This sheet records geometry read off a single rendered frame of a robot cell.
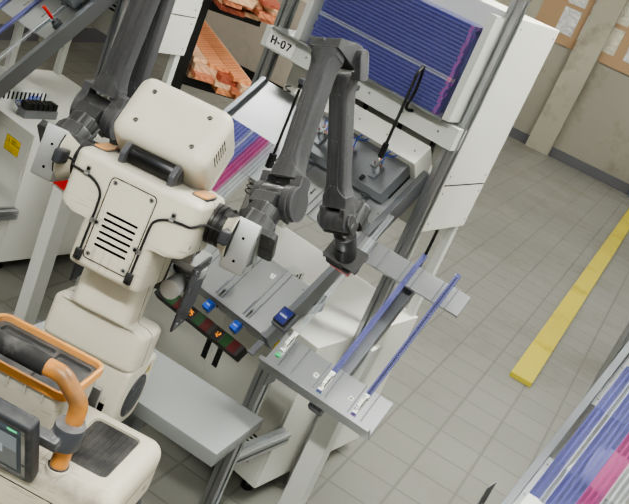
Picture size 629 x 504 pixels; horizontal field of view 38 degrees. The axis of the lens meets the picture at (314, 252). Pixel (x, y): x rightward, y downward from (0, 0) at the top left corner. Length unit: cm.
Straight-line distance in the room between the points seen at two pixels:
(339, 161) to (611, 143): 942
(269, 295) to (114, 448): 96
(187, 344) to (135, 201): 141
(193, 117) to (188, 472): 161
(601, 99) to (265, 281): 907
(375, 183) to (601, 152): 886
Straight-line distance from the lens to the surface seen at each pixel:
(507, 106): 303
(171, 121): 182
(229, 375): 304
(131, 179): 179
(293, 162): 192
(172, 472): 312
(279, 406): 294
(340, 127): 210
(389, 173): 272
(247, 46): 863
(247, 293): 261
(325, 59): 200
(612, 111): 1141
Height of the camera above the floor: 185
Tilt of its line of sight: 21 degrees down
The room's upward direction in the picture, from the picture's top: 23 degrees clockwise
